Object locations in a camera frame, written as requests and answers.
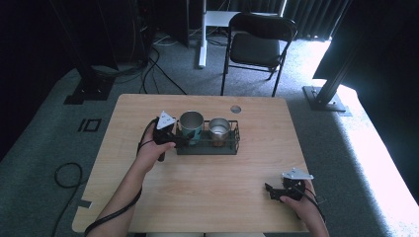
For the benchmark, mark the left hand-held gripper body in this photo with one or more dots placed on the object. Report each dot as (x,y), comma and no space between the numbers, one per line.
(164,131)

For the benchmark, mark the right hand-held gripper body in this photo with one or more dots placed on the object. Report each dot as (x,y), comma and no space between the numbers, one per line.
(294,186)

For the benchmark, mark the teal metal cup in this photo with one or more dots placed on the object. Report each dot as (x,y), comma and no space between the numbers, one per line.
(192,126)

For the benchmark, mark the silver metal cup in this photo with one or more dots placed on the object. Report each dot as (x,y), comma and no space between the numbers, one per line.
(219,131)

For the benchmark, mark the person's right hand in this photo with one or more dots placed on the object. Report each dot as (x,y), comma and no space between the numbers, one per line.
(301,205)

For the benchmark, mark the person's left hand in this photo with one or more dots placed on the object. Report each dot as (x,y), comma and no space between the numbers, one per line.
(151,153)

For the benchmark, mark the grey round table grommet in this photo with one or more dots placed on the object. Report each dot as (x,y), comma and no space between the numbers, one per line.
(235,109)

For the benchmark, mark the black metal stand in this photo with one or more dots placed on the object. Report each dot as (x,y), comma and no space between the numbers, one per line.
(89,87)
(326,95)

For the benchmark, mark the white desk leg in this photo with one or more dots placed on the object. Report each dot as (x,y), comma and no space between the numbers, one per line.
(202,36)

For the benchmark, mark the black folding chair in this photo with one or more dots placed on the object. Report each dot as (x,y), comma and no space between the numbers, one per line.
(255,49)

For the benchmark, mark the white desk top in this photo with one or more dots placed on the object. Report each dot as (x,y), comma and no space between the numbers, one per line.
(224,18)

